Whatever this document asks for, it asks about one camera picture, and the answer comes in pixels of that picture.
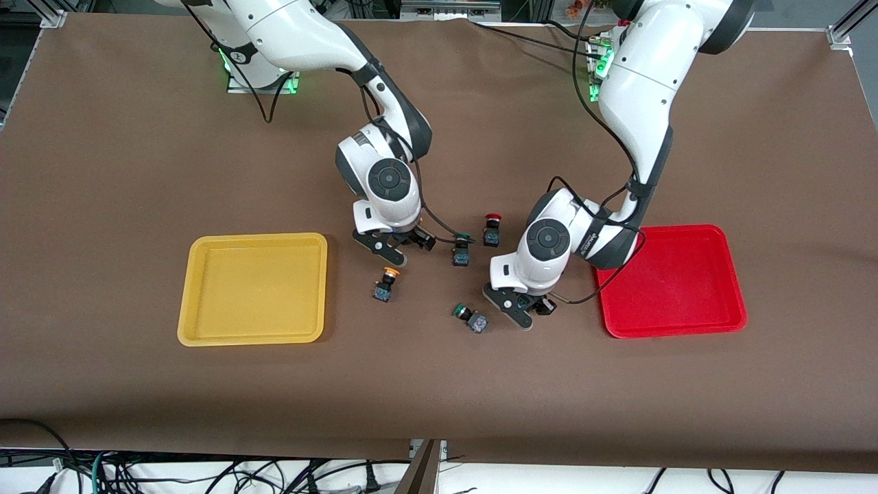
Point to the yellow push button switch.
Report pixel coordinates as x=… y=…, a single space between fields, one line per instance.
x=382 y=293

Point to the grey device box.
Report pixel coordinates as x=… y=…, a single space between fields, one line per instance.
x=449 y=8

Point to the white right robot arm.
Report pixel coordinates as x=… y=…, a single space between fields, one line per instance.
x=295 y=34

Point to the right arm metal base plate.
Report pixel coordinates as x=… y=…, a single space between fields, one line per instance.
x=291 y=86

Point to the red push button switch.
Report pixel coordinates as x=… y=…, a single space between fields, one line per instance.
x=490 y=237

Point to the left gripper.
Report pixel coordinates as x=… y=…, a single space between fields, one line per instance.
x=541 y=302

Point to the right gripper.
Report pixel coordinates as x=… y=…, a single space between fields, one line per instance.
x=412 y=237

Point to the aluminium frame profile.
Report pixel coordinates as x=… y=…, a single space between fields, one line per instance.
x=847 y=24
x=53 y=18

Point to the green push button switch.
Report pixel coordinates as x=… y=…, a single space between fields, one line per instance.
x=460 y=257
x=478 y=322

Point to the black power plug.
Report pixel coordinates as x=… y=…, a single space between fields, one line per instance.
x=372 y=480

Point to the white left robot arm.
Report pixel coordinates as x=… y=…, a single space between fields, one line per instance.
x=638 y=89

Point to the red plastic tray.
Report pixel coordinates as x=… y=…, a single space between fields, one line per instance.
x=686 y=288

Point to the brown table cover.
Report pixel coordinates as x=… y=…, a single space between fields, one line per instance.
x=439 y=384

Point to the yellow plastic tray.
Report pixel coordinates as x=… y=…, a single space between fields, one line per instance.
x=254 y=295

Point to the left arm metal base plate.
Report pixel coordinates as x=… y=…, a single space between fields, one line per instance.
x=594 y=89

